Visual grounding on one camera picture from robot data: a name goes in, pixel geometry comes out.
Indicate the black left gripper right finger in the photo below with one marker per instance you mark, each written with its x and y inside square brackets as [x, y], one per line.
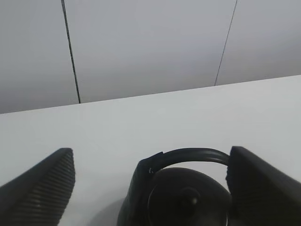
[261, 194]

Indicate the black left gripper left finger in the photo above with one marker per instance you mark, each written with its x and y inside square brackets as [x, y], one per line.
[39, 196]

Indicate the black teapot kettle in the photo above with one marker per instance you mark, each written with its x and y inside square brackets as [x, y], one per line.
[162, 194]

